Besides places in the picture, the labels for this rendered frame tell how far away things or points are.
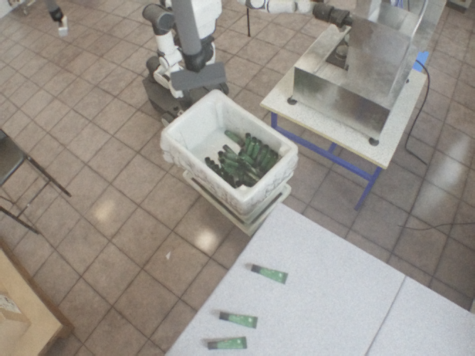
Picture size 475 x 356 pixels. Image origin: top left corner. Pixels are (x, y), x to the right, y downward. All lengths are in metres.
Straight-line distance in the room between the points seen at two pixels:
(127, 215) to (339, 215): 1.49
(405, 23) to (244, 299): 1.24
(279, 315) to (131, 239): 1.35
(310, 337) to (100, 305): 1.48
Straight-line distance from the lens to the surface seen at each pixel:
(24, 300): 2.50
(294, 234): 1.38
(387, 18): 1.36
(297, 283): 1.33
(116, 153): 2.75
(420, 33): 1.61
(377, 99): 1.48
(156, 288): 2.19
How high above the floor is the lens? 2.05
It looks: 61 degrees down
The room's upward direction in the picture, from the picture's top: 9 degrees counter-clockwise
